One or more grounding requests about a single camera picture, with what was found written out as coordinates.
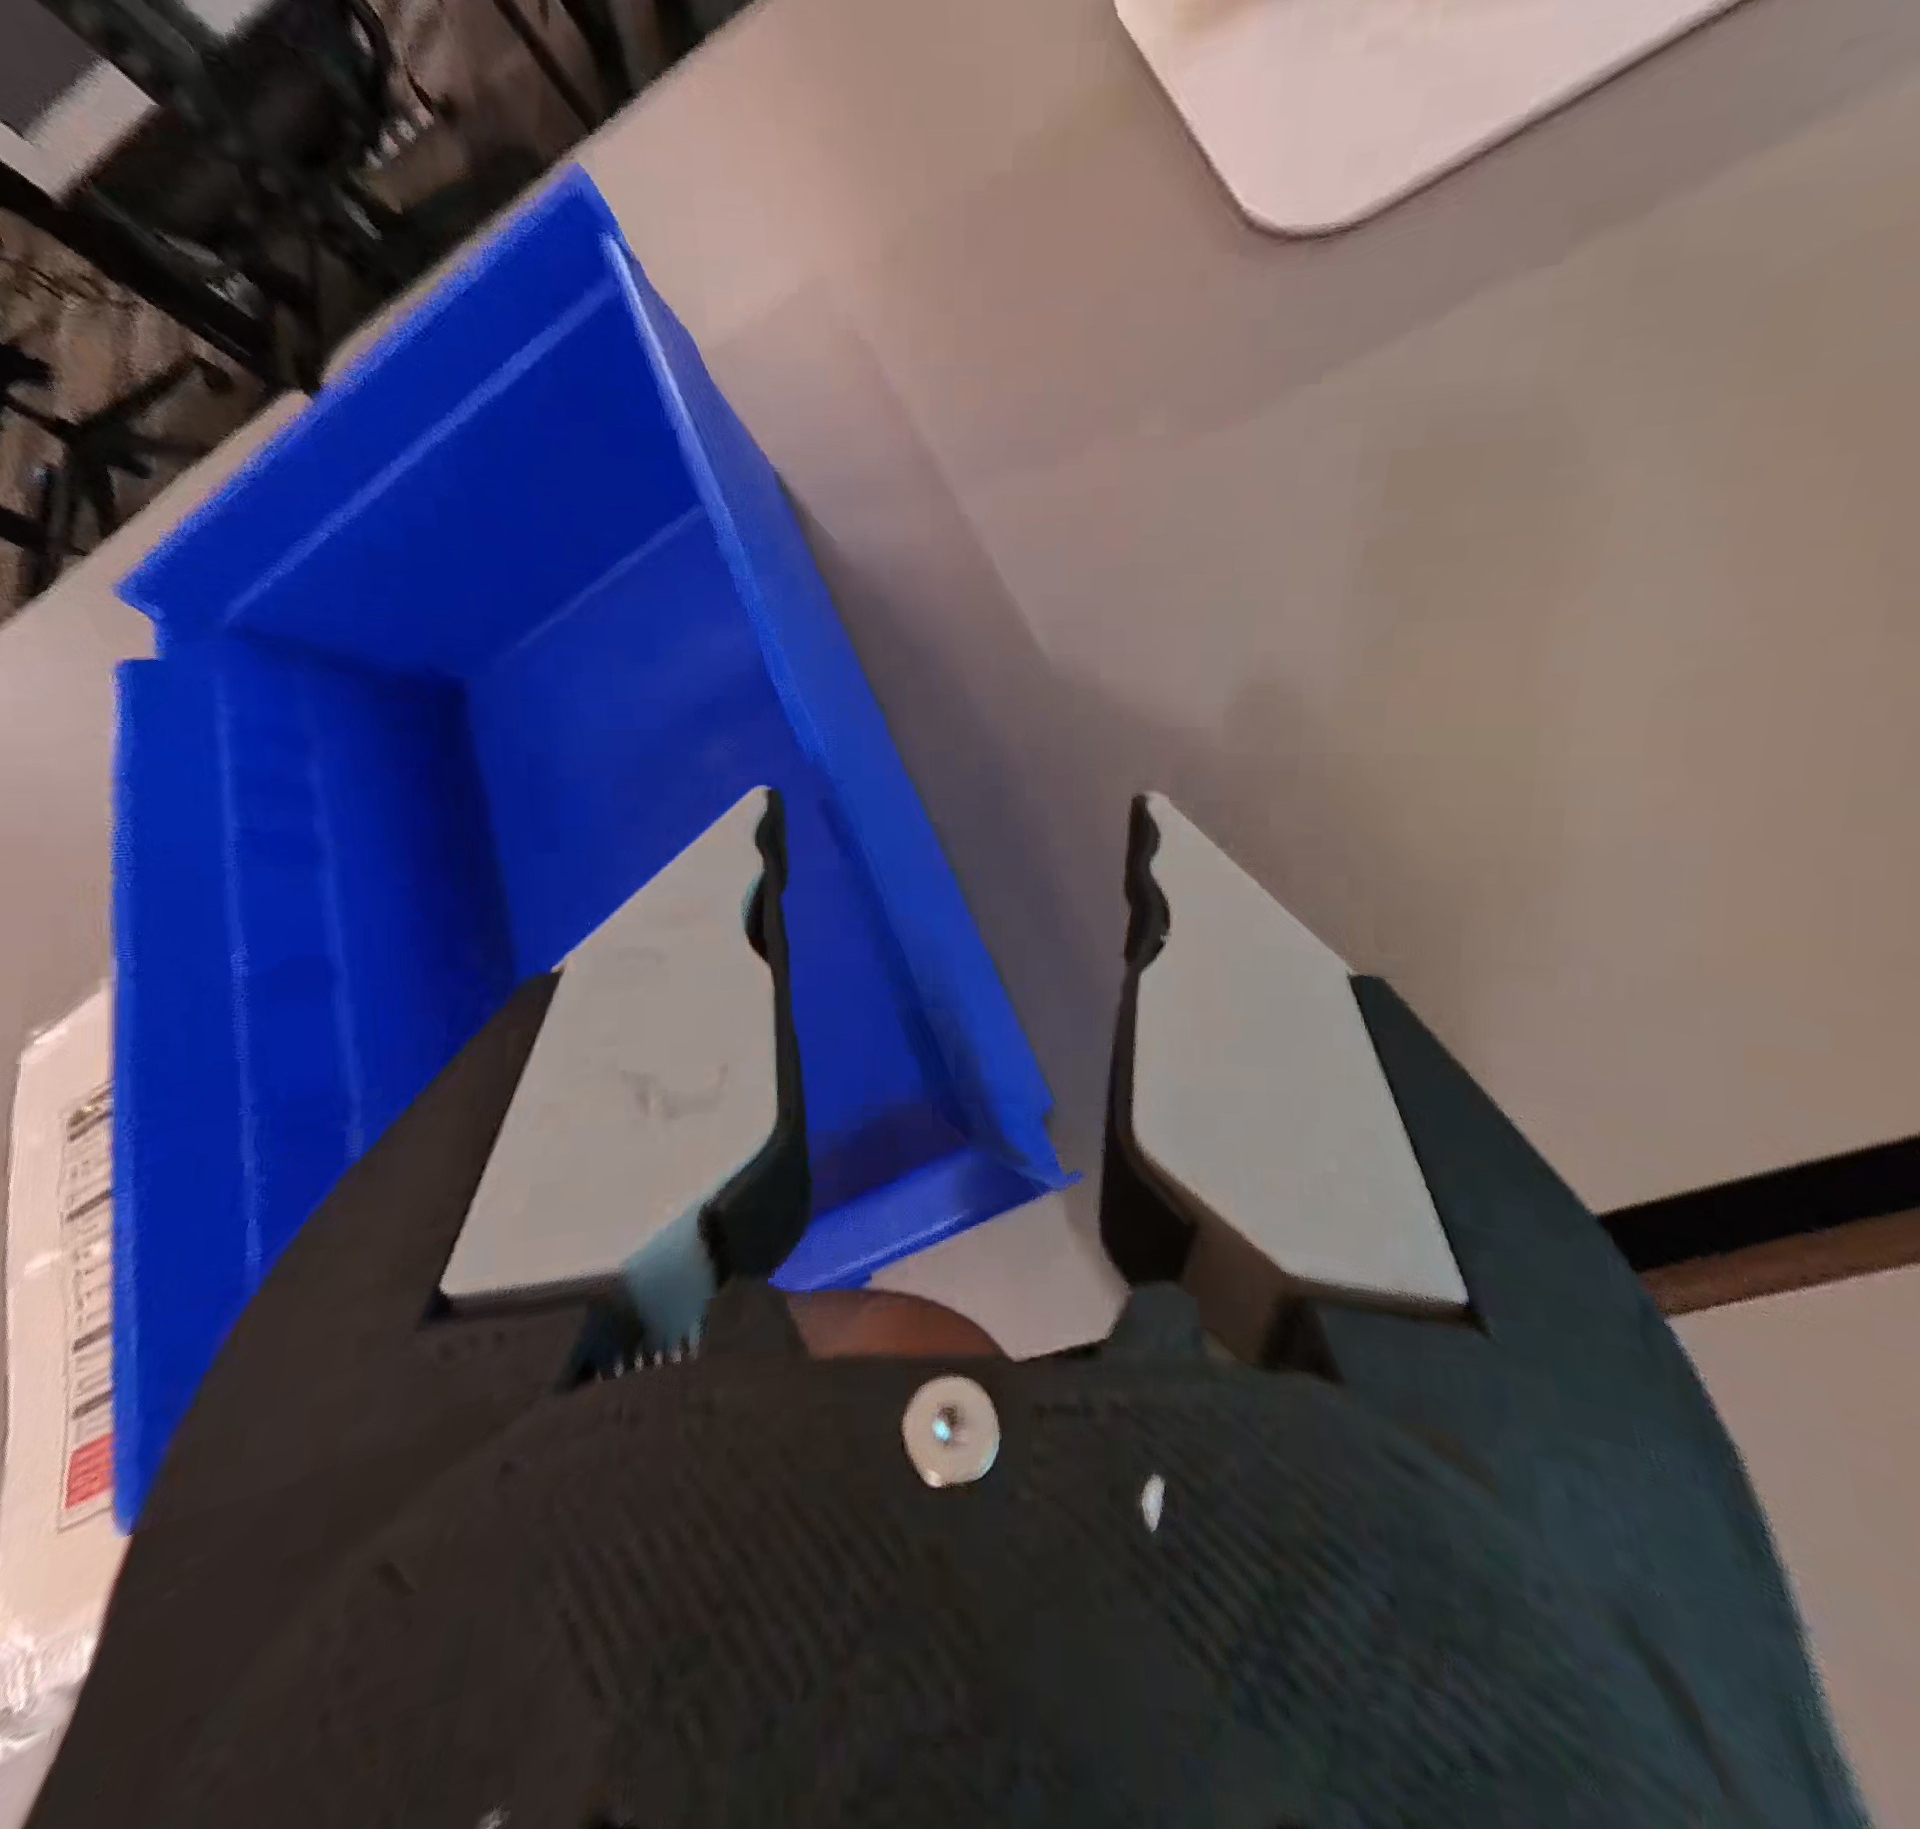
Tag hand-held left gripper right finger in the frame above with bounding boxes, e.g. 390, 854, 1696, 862
1100, 795, 1472, 1354

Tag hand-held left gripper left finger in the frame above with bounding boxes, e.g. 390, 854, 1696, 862
436, 786, 813, 1338

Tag blue plastic bin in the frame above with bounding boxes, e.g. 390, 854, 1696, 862
112, 166, 1082, 1542

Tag white paper label sheet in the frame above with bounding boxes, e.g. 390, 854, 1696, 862
0, 980, 124, 1758

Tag black tripod stands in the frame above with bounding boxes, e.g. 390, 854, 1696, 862
0, 0, 844, 616

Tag white stand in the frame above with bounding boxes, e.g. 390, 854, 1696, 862
1112, 0, 1910, 241

